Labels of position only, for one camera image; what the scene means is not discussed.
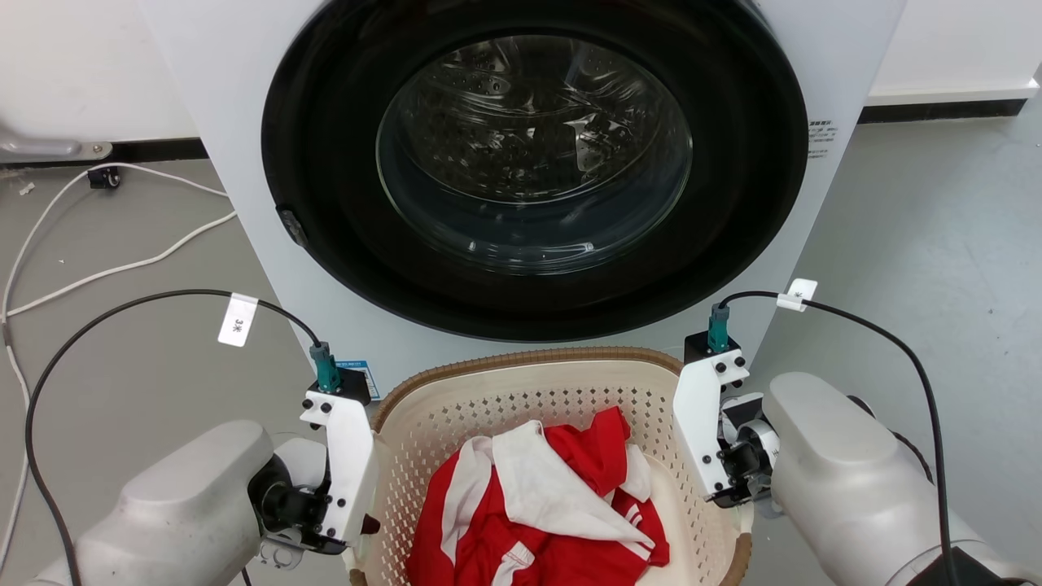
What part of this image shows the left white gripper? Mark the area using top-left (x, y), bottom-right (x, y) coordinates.
top-left (247, 390), bottom-right (382, 557)

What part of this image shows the grey metal wall bracket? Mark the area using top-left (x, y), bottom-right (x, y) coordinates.
top-left (0, 124), bottom-right (114, 163)

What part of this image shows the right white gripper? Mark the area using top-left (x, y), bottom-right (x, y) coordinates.
top-left (672, 352), bottom-right (776, 509)

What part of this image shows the thick white floor cable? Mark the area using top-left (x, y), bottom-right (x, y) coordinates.
top-left (0, 211), bottom-right (239, 571)

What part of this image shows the white front-load washing machine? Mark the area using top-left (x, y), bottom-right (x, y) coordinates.
top-left (137, 0), bottom-right (908, 405)

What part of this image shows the cream perforated laundry basket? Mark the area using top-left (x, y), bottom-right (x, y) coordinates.
top-left (348, 347), bottom-right (754, 586)

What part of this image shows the white tag on cable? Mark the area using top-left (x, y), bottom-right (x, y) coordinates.
top-left (217, 293), bottom-right (260, 348)
top-left (776, 278), bottom-right (819, 313)

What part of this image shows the white tag on right cable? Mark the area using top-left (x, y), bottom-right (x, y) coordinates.
top-left (776, 278), bottom-right (819, 313)

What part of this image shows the red and white garment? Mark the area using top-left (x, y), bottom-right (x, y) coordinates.
top-left (405, 406), bottom-right (672, 586)

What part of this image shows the white tag on left cable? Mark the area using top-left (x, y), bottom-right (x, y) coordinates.
top-left (217, 293), bottom-right (260, 348)

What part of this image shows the black round washer door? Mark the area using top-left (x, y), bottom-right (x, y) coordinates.
top-left (260, 0), bottom-right (810, 343)

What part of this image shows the thin white floor cable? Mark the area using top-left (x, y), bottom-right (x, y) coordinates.
top-left (0, 161), bottom-right (230, 322)

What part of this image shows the grey door latch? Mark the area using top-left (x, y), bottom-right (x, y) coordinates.
top-left (278, 207), bottom-right (310, 248)

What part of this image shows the blue energy sticker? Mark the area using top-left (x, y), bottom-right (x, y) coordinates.
top-left (337, 359), bottom-right (382, 402)

